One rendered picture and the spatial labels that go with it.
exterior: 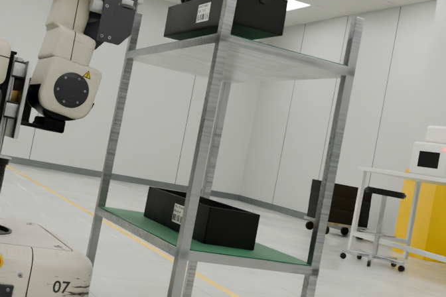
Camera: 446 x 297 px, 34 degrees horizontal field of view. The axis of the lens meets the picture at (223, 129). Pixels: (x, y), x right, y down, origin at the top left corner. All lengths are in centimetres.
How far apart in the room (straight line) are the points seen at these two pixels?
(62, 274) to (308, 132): 919
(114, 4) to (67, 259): 76
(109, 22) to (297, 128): 927
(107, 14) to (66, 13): 12
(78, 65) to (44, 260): 58
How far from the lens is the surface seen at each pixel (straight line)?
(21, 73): 224
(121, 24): 225
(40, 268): 204
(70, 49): 222
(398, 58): 967
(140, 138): 1200
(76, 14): 228
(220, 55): 203
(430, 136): 679
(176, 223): 244
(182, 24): 258
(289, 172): 1135
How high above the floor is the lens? 60
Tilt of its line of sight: 2 degrees up
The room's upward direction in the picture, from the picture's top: 11 degrees clockwise
